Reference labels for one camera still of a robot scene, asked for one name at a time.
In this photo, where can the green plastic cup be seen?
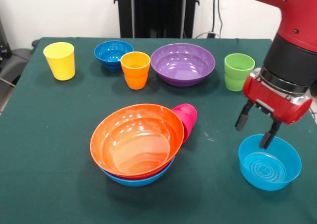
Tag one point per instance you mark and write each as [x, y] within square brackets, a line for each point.
[236, 70]

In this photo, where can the black equipment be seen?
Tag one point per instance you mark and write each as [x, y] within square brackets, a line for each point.
[3, 40]

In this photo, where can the small light blue bowl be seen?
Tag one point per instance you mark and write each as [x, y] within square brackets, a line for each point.
[270, 167]

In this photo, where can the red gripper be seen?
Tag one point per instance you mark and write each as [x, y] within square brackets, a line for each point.
[272, 102]

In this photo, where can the yellow plastic cup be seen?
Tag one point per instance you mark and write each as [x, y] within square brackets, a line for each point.
[60, 65]

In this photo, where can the small orange-red bowl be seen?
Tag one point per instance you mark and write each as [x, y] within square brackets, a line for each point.
[138, 177]

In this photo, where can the pink plastic cup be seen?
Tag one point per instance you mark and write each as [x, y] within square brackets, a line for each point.
[189, 117]

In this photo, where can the small dark blue bowl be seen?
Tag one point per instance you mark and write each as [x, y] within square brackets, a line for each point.
[109, 53]

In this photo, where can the orange plastic cup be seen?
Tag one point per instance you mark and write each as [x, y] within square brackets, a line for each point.
[135, 72]

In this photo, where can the purple plastic bowl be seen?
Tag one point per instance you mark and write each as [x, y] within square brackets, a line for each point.
[182, 65]

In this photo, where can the dark green tablecloth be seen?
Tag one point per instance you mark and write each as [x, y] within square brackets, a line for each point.
[49, 159]

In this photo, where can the large light blue bowl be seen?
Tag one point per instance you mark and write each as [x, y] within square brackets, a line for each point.
[138, 182]

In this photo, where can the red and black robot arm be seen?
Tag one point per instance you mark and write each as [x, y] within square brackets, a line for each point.
[292, 53]

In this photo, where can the wide orange-red bowl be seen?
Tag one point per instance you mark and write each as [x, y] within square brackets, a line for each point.
[136, 144]

